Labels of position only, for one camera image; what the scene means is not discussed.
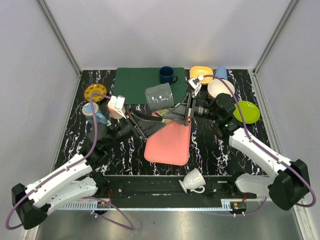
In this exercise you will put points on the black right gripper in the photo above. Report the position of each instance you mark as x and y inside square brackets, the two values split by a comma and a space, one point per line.
[180, 113]

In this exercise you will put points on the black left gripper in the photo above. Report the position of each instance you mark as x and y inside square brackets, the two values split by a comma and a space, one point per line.
[137, 125]

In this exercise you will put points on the small grey cup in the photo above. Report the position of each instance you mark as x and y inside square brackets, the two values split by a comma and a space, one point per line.
[159, 97]

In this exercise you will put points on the light green mug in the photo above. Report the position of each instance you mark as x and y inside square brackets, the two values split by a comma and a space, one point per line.
[160, 113]

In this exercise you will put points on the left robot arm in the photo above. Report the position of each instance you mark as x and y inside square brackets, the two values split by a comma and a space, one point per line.
[76, 179]

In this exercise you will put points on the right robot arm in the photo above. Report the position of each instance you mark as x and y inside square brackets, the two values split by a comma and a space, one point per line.
[286, 182]

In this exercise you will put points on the pink mug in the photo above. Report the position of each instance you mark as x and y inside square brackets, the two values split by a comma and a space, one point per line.
[115, 113]

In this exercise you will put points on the dark blue mug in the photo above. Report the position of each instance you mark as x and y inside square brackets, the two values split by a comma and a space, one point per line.
[167, 75]

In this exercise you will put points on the blue patterned mug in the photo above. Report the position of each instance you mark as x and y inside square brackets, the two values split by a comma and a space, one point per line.
[88, 113]

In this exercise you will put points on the pink plastic tray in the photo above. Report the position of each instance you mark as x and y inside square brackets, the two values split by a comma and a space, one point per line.
[170, 145]

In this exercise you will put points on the yellow square bowl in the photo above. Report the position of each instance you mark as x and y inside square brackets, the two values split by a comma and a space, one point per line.
[196, 71]

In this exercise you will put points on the large cream bowl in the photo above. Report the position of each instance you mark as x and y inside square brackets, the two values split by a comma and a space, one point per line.
[216, 87]

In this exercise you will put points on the dark green mat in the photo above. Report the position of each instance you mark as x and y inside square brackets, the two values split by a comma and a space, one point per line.
[131, 83]

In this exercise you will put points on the light blue cup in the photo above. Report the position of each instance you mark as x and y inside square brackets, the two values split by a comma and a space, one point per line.
[221, 72]

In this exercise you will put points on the yellow patterned saucer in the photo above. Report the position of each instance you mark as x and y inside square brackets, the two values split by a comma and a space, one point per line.
[94, 88]

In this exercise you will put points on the white footed teacup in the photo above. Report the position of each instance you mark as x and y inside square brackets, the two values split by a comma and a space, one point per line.
[193, 182]

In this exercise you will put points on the lime green plate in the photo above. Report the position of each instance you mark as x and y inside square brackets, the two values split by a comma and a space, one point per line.
[250, 111]

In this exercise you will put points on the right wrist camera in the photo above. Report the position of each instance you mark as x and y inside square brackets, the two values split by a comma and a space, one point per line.
[195, 83]

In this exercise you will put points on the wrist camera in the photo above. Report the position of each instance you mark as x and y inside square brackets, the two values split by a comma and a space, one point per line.
[118, 105]
[195, 83]

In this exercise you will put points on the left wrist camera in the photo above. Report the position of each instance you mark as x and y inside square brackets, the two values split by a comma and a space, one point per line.
[118, 105]

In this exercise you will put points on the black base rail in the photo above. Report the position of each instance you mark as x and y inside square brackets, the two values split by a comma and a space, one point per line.
[121, 186]

